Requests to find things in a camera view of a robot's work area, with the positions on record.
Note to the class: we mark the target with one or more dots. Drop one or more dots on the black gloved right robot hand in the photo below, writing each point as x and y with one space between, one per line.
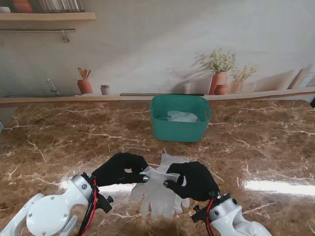
197 182

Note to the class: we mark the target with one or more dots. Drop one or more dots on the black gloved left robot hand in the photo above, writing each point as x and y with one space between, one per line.
118 169

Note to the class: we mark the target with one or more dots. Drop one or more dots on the teal plastic basket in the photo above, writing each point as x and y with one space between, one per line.
177 132

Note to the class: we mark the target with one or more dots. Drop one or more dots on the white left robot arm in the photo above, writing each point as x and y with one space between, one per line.
54 209

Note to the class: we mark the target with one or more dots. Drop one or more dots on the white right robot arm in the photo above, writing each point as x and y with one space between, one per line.
233 216

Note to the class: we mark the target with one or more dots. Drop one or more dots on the grey mug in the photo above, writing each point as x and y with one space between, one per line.
105 90

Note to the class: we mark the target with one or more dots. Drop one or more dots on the terracotta pot with wooden spoons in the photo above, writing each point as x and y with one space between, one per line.
85 86

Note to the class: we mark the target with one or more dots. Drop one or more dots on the small round terracotta pot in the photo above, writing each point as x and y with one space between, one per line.
221 89

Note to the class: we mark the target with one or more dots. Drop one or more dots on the tall terracotta vase with flowers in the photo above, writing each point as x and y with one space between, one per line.
219 81

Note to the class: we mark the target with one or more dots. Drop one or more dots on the black object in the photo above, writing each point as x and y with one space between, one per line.
313 102

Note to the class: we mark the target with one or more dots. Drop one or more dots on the metal hook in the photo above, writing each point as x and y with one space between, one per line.
65 38

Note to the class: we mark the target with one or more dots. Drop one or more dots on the row of books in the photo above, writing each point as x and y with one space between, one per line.
61 5

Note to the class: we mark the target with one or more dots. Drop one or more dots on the orange ceramic jar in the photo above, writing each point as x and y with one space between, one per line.
22 6

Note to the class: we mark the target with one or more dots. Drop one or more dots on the white bowl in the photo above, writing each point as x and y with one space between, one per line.
4 9

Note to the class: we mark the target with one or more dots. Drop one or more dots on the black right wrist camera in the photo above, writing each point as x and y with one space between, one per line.
200 214

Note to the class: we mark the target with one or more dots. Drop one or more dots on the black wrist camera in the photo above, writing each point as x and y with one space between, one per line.
200 214
106 203

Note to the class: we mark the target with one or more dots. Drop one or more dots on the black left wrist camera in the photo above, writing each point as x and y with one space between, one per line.
106 203

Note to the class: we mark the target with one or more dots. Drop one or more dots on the dark metal wall rail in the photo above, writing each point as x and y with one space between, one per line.
37 29

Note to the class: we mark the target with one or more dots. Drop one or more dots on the light wooden wall shelf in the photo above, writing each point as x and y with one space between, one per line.
49 16

